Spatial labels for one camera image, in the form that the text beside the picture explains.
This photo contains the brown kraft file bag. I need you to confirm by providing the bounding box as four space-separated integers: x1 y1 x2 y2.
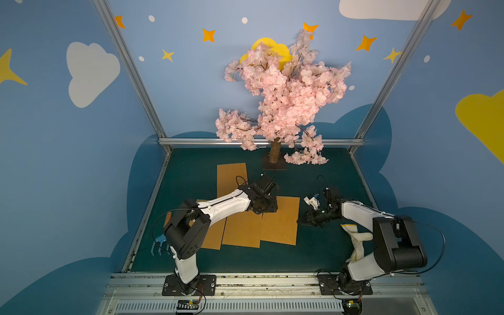
222 196 300 248

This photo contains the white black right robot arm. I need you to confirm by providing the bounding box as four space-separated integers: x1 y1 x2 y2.
297 188 428 284

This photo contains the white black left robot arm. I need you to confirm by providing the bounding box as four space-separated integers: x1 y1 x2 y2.
164 175 278 290

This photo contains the white yellow cloth strip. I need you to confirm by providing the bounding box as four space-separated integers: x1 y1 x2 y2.
341 224 373 263

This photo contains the brown kraft envelope far left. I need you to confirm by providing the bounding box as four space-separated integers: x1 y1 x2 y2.
217 163 248 198

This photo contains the brown kraft envelope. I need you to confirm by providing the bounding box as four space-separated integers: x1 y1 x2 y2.
217 163 248 198
164 199 227 250

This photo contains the brown kraft envelope front left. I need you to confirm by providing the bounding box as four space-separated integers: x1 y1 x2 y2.
164 199 227 250

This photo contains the right circuit board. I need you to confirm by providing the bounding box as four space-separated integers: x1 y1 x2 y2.
342 300 362 315

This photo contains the circuit board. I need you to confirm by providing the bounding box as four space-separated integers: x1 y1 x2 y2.
342 300 362 315
175 299 200 313

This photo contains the blue plastic fork toy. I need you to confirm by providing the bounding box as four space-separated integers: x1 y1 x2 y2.
150 234 169 256

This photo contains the pink cherry blossom tree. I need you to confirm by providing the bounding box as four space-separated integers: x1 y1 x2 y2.
215 30 352 165

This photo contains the left circuit board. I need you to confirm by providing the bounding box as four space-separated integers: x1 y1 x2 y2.
175 299 200 313

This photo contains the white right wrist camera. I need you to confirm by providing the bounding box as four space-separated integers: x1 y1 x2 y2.
303 196 320 211

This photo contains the dark metal tree base plate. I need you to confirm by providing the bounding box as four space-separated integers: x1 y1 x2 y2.
261 153 287 171

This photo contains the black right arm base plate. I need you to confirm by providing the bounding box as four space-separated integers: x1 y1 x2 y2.
316 273 373 296

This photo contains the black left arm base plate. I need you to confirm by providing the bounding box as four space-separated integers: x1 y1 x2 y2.
161 274 217 296

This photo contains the aluminium back rail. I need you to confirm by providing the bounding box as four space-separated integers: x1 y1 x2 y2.
158 137 365 148

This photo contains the aluminium front rail frame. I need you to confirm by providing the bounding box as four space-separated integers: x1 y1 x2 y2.
97 272 437 314

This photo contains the aluminium right corner post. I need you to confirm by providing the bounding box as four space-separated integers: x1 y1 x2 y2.
354 0 442 144

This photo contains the aluminium corner post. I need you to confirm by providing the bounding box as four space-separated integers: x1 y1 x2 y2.
93 0 166 140
354 0 442 144

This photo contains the aluminium left corner post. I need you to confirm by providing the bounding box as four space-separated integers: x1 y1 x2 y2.
93 0 166 140

